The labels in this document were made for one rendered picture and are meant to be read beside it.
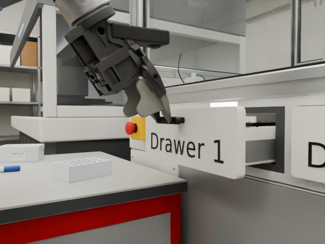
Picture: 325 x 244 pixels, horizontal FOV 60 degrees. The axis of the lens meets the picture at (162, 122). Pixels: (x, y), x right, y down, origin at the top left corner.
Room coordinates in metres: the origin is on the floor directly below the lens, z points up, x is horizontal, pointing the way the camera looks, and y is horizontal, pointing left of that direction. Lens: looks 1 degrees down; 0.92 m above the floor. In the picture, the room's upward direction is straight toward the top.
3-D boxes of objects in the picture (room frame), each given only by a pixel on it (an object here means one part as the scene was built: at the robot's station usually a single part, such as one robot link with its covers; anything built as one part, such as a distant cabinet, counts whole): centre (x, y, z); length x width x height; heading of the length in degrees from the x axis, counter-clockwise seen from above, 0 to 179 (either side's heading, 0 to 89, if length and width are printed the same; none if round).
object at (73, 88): (2.23, 0.48, 1.13); 1.78 x 1.14 x 0.45; 31
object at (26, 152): (0.96, 0.48, 0.79); 0.13 x 0.09 x 0.05; 102
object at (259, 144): (0.65, -0.22, 0.86); 0.40 x 0.26 x 0.06; 121
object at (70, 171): (0.71, 0.20, 0.78); 0.12 x 0.08 x 0.04; 140
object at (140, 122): (0.86, 0.07, 0.88); 0.07 x 0.05 x 0.07; 31
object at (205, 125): (0.54, -0.04, 0.87); 0.29 x 0.02 x 0.11; 31
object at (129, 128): (0.85, 0.09, 0.88); 0.04 x 0.03 x 0.04; 31
